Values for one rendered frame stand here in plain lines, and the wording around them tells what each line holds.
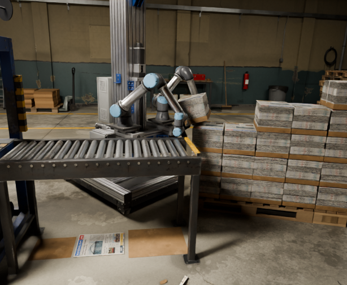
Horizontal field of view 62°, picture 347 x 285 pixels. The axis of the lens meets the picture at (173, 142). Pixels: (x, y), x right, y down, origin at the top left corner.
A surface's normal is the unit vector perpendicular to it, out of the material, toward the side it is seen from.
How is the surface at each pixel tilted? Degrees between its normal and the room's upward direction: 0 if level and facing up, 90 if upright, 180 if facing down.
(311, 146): 90
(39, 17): 90
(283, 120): 90
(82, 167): 90
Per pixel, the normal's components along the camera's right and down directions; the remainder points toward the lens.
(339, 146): -0.18, 0.25
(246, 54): 0.15, 0.27
